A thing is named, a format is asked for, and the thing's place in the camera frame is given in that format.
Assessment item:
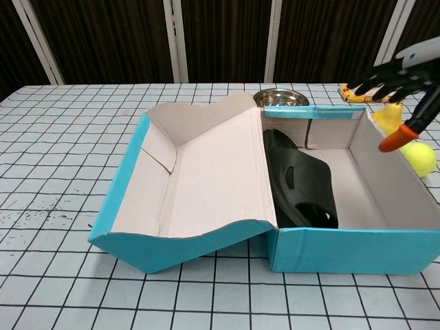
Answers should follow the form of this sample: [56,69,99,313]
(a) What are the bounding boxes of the yellow-green tennis ball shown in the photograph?
[399,142,436,178]

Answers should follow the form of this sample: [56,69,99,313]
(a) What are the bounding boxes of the black rubber slipper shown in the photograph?
[263,129,340,230]

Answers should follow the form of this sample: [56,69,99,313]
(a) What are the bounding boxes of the yellow snack package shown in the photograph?
[338,84,396,105]

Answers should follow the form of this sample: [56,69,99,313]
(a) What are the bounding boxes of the white grid-patterned table mat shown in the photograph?
[0,81,440,330]

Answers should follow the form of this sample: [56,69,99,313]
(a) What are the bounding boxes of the stainless steel bowl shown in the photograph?
[253,88,309,108]

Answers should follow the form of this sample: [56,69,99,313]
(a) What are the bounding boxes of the yellow pear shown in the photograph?
[373,102,405,137]

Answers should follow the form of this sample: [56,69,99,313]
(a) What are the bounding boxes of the light blue cardboard shoe box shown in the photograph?
[89,91,440,276]

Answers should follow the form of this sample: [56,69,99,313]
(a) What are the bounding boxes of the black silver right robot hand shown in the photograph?
[345,36,440,152]

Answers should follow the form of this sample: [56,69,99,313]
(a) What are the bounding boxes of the dark folding screen white frames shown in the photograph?
[0,0,440,100]

